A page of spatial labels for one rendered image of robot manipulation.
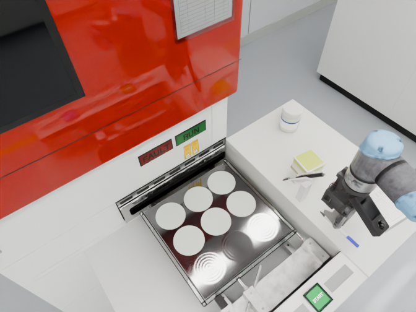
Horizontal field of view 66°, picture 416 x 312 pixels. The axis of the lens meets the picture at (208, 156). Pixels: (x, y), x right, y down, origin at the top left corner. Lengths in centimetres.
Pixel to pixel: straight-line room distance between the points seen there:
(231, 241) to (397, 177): 53
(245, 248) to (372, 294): 118
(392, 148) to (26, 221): 89
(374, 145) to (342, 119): 203
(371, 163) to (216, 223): 53
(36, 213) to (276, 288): 70
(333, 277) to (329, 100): 208
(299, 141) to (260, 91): 168
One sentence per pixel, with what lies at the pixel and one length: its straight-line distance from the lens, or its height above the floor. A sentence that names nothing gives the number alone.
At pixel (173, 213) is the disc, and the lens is 111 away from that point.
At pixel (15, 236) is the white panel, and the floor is 108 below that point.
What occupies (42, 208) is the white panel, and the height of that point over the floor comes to 113.
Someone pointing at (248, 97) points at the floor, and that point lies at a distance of 280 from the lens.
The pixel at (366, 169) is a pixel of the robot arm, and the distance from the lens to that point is 78.
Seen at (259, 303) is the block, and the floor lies 91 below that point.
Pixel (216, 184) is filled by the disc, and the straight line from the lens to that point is 115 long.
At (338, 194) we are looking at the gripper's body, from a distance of 92.
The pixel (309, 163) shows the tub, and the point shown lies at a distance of 108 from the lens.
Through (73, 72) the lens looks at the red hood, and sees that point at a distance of 66.
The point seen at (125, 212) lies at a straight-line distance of 113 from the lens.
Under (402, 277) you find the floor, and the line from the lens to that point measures 222.
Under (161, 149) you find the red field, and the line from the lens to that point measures 100.
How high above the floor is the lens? 187
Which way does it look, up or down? 52 degrees down
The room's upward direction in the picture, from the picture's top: 2 degrees counter-clockwise
